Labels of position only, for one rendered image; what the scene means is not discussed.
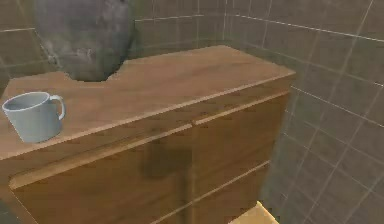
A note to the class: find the brown wooden cabinet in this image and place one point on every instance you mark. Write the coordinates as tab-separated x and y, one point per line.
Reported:
186	133

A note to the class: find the pale blue mug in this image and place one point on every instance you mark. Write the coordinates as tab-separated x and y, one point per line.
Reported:
33	120

